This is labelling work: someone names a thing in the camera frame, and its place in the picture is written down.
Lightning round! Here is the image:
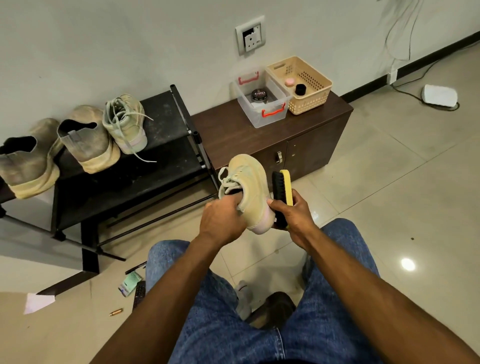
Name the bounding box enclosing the person's right hand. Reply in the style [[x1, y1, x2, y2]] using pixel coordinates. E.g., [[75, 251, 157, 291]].
[[268, 187, 324, 252]]

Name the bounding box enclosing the person's left hand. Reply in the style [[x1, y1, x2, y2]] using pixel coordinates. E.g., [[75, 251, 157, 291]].
[[198, 192, 249, 249]]

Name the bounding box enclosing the black orange shoe brush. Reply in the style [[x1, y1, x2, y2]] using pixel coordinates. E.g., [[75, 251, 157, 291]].
[[270, 168, 295, 231]]

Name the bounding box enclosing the pale green lace-up shoe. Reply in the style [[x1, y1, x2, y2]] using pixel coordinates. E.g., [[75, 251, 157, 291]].
[[102, 93, 159, 164], [218, 153, 277, 235]]

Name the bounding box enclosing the clear plastic storage box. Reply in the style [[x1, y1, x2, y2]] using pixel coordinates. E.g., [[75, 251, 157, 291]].
[[233, 69, 292, 129]]

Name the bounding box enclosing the beige plastic basket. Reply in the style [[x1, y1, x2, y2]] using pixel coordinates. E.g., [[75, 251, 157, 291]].
[[264, 56, 334, 116]]

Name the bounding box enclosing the worn tan slip-on shoe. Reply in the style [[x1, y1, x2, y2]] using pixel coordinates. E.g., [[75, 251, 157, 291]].
[[0, 117, 65, 201], [57, 105, 122, 175]]

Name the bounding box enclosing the person's right forearm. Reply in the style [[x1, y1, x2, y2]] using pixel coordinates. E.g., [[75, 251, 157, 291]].
[[306, 228, 480, 364]]

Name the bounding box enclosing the person's left forearm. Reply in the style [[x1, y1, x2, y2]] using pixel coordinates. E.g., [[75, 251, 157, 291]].
[[90, 232, 226, 364]]

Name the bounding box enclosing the dark brown wooden cabinet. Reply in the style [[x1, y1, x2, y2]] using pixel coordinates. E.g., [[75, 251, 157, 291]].
[[191, 91, 354, 189]]

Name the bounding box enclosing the person's right leg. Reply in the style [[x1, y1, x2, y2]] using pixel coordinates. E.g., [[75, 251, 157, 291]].
[[277, 218, 384, 364]]

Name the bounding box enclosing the black metal shoe rack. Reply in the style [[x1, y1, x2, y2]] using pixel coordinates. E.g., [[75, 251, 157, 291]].
[[0, 84, 220, 297]]

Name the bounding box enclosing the black pen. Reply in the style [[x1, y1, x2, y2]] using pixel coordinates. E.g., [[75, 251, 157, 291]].
[[124, 260, 148, 275]]

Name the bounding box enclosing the black remote control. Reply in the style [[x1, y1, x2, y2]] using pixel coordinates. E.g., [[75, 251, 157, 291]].
[[132, 279, 147, 312]]

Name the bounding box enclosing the green paper packet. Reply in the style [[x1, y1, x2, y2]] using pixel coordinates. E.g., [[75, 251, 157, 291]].
[[117, 270, 144, 297]]

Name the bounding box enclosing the white router box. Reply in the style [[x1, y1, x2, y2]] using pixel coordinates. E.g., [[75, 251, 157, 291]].
[[421, 84, 459, 111]]

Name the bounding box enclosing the white paper sheet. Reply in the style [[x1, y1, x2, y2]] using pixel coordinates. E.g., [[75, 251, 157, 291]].
[[23, 292, 57, 315]]

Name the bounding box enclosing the white wall socket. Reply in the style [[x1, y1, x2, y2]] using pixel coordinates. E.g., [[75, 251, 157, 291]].
[[234, 15, 267, 56]]

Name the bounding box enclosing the white cable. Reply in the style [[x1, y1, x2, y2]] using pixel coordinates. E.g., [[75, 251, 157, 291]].
[[386, 0, 459, 112]]

